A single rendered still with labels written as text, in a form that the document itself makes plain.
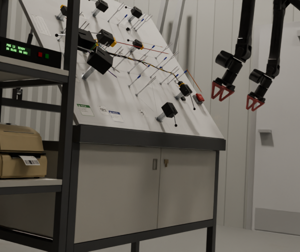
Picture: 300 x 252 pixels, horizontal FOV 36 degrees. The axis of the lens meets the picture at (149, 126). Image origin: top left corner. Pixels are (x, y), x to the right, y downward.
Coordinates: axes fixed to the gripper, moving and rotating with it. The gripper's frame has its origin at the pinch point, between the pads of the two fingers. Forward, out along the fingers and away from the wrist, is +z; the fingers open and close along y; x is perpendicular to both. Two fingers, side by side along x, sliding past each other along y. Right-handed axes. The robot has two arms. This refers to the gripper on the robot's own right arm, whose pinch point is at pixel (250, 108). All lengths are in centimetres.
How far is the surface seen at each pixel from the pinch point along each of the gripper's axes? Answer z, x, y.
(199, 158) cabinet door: 35.8, -3.0, 22.7
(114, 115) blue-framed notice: 25, -19, 93
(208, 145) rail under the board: 27.2, -2.9, 21.1
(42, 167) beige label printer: 46, -11, 131
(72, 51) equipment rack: 6, -28, 125
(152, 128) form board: 26, -12, 70
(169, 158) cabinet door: 38, -6, 52
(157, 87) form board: 12, -37, 41
